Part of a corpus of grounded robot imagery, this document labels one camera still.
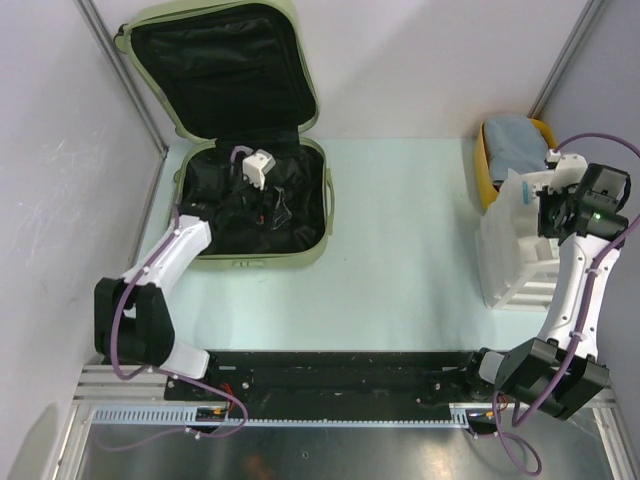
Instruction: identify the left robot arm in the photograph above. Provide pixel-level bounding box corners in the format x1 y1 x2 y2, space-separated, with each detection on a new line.
94 180 292 400

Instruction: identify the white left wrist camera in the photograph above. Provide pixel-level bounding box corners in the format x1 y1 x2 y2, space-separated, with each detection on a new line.
242 150 276 191

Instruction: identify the grey garment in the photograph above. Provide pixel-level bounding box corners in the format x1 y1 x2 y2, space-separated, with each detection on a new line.
483 114 548 185

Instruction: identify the aluminium frame rail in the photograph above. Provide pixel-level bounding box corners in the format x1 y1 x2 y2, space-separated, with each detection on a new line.
73 365 167 405

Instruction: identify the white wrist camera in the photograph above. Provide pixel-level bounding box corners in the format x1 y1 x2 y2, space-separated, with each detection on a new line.
542 149 588 192
242 150 276 191

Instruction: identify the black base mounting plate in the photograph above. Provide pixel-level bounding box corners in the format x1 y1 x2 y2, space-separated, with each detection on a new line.
102 349 501 424

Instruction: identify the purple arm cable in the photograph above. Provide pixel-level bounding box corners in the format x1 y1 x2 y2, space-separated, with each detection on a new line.
94 144 256 451
492 132 640 475

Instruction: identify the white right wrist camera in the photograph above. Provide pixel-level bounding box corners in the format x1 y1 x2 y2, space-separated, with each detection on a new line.
542 149 588 192

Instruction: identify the yellow plastic basket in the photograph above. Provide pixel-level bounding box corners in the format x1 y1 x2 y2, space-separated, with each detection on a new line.
473 118 558 211

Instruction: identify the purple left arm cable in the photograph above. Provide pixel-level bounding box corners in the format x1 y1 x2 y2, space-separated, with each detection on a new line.
94 144 256 451

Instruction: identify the white plastic drawer organizer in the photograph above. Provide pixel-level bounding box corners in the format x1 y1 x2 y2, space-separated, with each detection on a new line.
476 171 559 312

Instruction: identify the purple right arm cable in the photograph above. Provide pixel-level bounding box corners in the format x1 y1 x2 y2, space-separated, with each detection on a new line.
492 132 640 475

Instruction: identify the green hard-shell suitcase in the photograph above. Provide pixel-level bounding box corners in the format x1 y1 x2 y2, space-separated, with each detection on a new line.
114 1 335 269

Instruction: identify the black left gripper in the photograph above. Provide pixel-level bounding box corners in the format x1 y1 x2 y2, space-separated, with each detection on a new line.
221 166 289 230

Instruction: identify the white slotted cable duct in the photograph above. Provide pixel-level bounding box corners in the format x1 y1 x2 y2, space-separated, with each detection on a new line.
92 405 471 429

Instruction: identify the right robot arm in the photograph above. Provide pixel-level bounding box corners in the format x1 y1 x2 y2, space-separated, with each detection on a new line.
461 164 631 420

